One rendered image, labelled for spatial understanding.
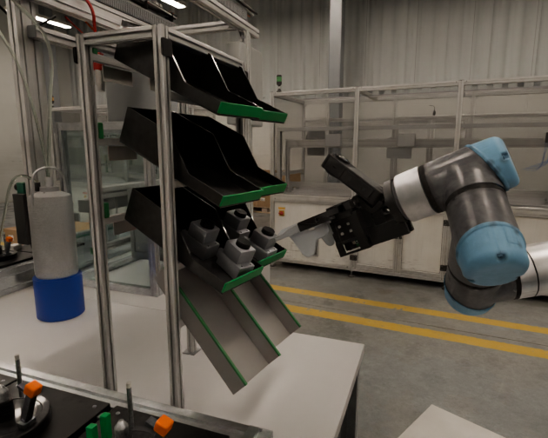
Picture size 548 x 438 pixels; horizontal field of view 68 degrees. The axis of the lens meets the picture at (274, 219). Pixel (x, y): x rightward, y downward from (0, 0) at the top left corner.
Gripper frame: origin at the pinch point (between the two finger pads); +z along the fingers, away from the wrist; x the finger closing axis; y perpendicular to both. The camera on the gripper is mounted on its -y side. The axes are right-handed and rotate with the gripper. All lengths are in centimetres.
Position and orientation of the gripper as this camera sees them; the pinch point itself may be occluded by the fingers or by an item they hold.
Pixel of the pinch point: (290, 228)
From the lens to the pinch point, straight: 72.9
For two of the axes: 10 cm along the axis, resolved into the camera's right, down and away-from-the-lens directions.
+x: 5.1, -1.5, 8.5
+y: 3.6, 9.3, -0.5
